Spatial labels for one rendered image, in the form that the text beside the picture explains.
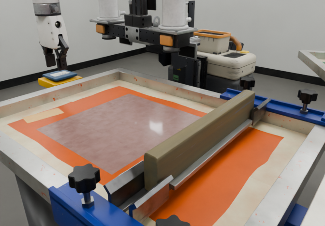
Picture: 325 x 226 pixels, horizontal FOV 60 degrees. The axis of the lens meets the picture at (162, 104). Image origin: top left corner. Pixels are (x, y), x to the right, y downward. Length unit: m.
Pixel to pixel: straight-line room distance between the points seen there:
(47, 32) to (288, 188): 0.76
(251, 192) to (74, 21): 4.38
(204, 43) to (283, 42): 2.81
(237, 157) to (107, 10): 1.06
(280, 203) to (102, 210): 0.28
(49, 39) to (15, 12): 3.38
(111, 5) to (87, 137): 0.89
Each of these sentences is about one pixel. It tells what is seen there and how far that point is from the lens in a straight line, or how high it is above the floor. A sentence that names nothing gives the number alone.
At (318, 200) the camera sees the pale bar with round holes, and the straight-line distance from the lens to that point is 0.45.
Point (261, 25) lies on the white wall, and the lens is 4.60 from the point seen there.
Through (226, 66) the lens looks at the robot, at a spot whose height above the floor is 0.87.
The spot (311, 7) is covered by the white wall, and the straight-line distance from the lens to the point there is 4.38.
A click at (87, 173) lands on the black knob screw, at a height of 1.06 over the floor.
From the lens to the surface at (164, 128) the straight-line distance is 0.75.
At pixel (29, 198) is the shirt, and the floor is 0.75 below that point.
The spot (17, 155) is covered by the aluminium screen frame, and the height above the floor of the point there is 0.99.
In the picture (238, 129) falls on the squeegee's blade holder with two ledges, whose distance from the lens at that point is 0.68.
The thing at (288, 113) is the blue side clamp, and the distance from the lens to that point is 0.80.
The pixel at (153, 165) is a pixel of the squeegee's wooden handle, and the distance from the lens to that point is 0.46.
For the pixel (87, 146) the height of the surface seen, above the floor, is 0.96.
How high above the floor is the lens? 1.31
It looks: 23 degrees down
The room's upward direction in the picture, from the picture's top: straight up
